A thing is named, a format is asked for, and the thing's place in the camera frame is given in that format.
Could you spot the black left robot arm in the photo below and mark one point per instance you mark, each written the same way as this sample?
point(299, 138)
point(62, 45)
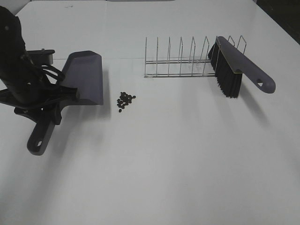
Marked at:
point(33, 85)

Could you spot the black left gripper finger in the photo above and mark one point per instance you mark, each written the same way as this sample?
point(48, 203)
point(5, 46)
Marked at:
point(55, 113)

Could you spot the grey plastic dustpan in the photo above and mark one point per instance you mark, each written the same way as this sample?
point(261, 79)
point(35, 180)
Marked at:
point(83, 85)

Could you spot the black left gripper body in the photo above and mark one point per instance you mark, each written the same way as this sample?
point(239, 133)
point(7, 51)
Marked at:
point(33, 111)

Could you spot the pile of coffee beans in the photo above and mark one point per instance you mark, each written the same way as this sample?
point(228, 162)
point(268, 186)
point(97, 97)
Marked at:
point(124, 100)

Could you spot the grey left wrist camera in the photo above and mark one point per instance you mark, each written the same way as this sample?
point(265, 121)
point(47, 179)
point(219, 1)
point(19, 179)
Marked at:
point(43, 56)

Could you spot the chrome wire dish rack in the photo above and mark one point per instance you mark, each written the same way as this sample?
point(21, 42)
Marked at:
point(193, 62)

